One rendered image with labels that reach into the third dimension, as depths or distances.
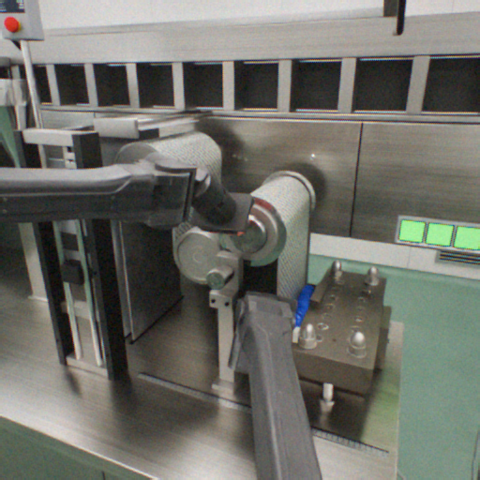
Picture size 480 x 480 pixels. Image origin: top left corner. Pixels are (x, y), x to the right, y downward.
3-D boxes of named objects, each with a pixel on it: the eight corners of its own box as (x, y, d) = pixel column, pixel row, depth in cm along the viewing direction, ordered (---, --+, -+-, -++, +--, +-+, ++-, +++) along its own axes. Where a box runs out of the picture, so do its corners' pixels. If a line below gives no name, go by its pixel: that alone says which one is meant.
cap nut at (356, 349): (345, 355, 77) (347, 336, 75) (348, 344, 80) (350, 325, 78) (365, 360, 76) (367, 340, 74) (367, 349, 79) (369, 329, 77)
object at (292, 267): (275, 337, 85) (277, 258, 78) (302, 288, 105) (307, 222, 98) (277, 337, 84) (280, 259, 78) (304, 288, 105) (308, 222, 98)
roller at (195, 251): (174, 277, 89) (172, 228, 84) (222, 239, 111) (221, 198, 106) (223, 288, 84) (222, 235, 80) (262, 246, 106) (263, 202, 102)
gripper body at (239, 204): (247, 234, 64) (231, 217, 58) (194, 228, 68) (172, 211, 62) (256, 199, 66) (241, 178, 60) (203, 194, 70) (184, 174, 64)
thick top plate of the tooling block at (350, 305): (287, 372, 81) (289, 348, 79) (325, 286, 115) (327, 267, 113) (369, 396, 75) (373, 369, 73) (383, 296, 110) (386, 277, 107)
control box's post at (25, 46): (36, 133, 94) (18, 39, 87) (41, 133, 96) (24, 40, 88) (41, 134, 94) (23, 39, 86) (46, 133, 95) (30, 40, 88)
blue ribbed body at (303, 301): (279, 338, 85) (279, 324, 84) (304, 292, 104) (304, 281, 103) (295, 342, 84) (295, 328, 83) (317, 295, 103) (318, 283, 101)
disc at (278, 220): (215, 258, 83) (217, 190, 77) (216, 257, 83) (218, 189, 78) (282, 274, 78) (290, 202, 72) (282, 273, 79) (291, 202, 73)
